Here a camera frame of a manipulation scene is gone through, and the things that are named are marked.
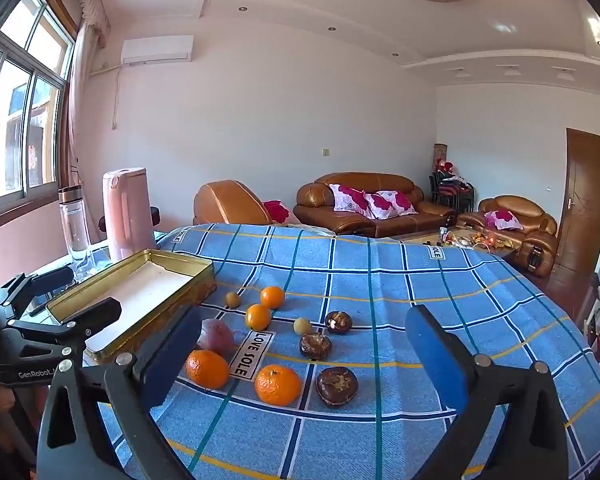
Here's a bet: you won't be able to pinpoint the air conditioner cable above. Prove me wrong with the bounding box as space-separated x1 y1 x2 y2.
111 65 122 131

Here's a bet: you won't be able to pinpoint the gold rectangular tin box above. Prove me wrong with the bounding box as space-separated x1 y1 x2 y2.
45 248 217 363

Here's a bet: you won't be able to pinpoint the cluttered coffee table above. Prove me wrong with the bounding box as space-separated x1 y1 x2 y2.
405 227 523 261

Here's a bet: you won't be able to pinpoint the window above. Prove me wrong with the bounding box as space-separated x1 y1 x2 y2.
0 0 76 211

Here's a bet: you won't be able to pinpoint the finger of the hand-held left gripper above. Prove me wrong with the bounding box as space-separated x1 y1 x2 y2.
5 296 123 347
0 266 76 318

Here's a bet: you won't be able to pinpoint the pink curtain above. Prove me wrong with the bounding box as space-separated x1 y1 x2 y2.
60 0 111 196

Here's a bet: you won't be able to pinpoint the white air conditioner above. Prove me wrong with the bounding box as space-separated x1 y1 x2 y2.
121 35 195 66

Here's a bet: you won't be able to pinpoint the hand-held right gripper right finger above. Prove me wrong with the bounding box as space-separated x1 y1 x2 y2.
404 304 568 480

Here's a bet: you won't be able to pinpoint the brown leather sofa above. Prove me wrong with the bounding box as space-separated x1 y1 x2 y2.
293 172 458 237

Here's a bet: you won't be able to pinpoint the brown leather armchair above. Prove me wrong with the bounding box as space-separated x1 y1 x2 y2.
193 180 276 226
457 195 560 278

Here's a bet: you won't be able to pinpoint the pinkish purple fruit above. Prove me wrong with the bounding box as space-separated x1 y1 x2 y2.
196 318 236 355

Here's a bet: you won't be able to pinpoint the orange mandarin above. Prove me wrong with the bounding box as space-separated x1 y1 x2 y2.
245 304 272 332
254 364 302 407
260 286 286 310
185 349 231 391

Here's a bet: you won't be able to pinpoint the brown wooden door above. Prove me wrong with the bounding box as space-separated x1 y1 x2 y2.
552 127 600 276

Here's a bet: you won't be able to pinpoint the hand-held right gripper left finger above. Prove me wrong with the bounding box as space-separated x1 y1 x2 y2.
36 304 203 480

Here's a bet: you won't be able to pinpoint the clear glass bottle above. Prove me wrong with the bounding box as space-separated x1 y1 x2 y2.
57 186 93 281

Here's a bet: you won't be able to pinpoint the dark brown round fruit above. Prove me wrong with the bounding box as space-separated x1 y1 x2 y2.
325 310 353 335
300 333 333 361
315 366 358 407

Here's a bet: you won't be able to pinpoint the stacked dark chairs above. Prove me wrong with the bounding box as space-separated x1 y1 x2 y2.
430 170 476 213

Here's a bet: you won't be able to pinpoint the white red floral pillow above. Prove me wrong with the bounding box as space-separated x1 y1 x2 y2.
484 210 523 231
328 183 373 213
365 190 418 220

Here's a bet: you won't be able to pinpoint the pink kettle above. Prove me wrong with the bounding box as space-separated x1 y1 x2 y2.
102 167 157 263

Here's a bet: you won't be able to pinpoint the blue plaid cloth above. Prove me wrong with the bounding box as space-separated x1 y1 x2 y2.
35 222 600 480

